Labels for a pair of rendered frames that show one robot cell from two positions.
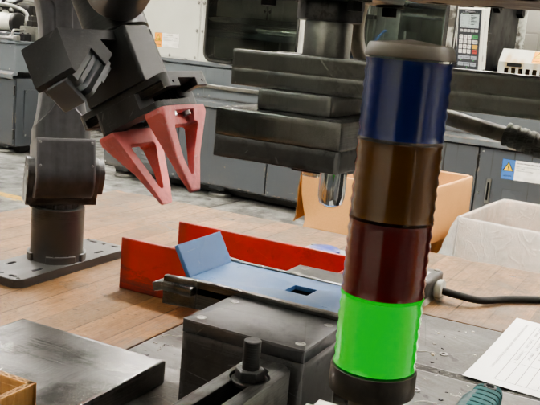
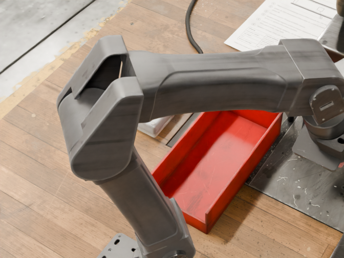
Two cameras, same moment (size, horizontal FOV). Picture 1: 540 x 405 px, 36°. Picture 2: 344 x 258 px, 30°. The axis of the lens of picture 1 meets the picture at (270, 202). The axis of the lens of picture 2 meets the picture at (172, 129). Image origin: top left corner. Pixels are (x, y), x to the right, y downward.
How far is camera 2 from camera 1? 1.27 m
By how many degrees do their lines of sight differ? 75
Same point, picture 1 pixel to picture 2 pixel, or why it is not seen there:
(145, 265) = (219, 207)
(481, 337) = not seen: hidden behind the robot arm
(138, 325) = (281, 218)
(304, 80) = not seen: outside the picture
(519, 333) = (248, 48)
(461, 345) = not seen: hidden behind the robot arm
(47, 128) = (179, 227)
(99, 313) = (264, 241)
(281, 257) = (195, 130)
